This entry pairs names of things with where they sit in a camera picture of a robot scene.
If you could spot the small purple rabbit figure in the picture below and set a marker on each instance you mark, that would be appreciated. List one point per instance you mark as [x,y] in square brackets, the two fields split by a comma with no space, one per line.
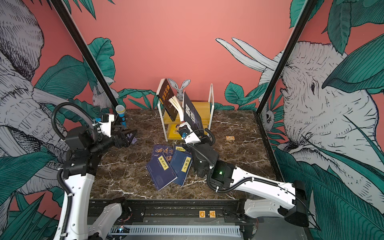
[131,138]

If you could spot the blue toy microphone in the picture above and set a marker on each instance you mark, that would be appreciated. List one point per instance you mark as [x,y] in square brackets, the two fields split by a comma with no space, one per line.
[120,109]

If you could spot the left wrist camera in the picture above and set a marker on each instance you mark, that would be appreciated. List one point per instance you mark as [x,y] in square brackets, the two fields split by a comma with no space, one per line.
[104,124]

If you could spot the dark blue book white label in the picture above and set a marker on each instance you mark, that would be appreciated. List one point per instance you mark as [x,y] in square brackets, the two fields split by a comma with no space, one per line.
[181,163]

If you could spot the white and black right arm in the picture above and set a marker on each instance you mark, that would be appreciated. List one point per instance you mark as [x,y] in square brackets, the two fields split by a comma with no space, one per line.
[278,199]

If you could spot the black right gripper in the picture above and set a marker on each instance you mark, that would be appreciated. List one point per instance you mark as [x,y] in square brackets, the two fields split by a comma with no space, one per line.
[209,146]

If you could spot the black front rail base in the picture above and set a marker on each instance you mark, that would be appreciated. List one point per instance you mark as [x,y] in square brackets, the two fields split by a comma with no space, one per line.
[205,220]

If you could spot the white wooden two-tier shelf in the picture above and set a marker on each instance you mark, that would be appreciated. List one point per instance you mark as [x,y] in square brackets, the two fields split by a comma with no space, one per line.
[205,109]

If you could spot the right black frame post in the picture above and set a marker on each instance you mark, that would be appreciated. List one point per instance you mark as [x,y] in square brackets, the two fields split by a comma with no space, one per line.
[297,31]

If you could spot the black frame post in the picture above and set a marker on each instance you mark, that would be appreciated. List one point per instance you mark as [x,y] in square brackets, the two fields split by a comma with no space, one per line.
[297,31]
[72,28]

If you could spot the dark brown leaning book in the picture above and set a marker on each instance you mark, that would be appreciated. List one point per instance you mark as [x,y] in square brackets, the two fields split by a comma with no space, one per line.
[168,99]

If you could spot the left black frame post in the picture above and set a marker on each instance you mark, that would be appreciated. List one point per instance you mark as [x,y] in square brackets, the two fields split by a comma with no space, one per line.
[72,28]

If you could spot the purple portrait book left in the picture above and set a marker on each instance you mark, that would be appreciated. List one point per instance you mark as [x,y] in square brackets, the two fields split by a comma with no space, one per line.
[168,151]

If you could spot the black book white characters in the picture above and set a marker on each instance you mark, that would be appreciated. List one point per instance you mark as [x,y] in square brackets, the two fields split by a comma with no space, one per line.
[190,114]

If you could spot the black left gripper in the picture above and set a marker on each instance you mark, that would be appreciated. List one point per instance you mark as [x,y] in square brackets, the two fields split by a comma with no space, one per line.
[124,143]

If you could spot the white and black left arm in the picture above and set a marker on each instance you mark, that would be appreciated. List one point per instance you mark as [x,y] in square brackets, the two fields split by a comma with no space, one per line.
[87,145]

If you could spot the small blue book yellow label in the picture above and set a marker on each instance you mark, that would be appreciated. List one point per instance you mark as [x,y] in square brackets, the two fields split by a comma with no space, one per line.
[180,148]

